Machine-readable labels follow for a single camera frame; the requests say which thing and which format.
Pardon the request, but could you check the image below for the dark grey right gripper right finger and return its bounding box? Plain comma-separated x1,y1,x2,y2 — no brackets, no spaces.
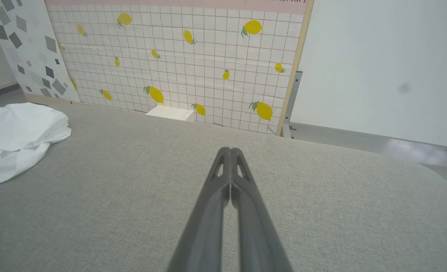
230,148,294,272

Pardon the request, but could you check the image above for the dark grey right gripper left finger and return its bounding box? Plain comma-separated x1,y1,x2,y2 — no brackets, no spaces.
166,147,231,272

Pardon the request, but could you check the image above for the white and blue raglan T-shirt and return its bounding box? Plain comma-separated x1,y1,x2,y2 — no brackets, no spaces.
0,102,72,190

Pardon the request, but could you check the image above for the grey fabric sofa seat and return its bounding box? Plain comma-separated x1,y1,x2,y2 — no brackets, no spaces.
0,101,447,272

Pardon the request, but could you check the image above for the grey metal panel stand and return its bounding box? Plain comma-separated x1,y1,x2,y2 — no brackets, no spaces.
282,70,303,139

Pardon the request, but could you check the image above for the lemon print tile panel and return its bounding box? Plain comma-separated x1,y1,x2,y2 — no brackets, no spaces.
44,0,315,136

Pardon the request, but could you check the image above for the grey terrazzo pattern panel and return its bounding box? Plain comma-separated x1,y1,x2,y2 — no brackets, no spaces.
0,0,81,103

